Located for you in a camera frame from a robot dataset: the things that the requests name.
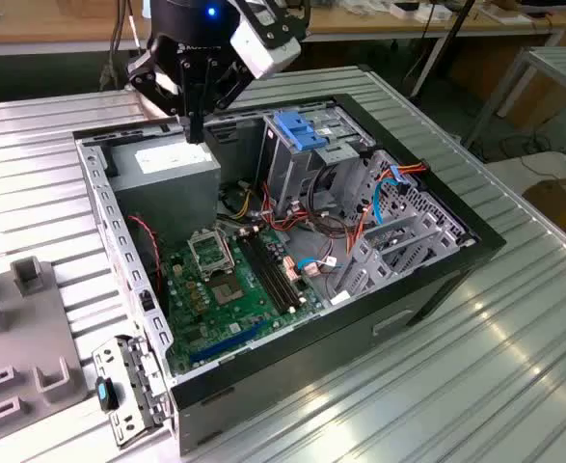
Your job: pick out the green motherboard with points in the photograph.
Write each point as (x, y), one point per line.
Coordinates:
(244, 318)

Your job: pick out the blue expansion slot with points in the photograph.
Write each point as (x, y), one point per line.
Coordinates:
(224, 344)

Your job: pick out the metal slot cover bracket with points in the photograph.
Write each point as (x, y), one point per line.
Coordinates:
(114, 424)

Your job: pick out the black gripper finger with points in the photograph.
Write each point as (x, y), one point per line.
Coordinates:
(232, 84)
(154, 79)

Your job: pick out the CPU socket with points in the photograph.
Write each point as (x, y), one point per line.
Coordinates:
(224, 291)

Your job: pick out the white side table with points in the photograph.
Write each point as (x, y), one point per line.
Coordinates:
(528, 166)

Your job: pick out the black open PC case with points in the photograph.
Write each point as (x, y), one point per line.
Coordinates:
(311, 366)

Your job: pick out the grey disk bay cage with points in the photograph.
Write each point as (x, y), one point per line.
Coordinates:
(408, 231)

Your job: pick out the grey parts rack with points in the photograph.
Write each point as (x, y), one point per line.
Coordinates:
(17, 328)

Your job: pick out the black RAM slot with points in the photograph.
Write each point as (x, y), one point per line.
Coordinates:
(283, 270)
(261, 270)
(276, 270)
(268, 270)

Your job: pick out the grey optical drive cage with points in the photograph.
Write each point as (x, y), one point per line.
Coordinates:
(287, 164)

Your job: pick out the grey power supply unit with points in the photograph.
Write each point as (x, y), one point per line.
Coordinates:
(167, 193)

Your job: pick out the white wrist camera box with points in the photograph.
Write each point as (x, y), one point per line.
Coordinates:
(268, 55)

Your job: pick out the blue plastic drive bracket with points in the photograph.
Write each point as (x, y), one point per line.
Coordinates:
(302, 132)

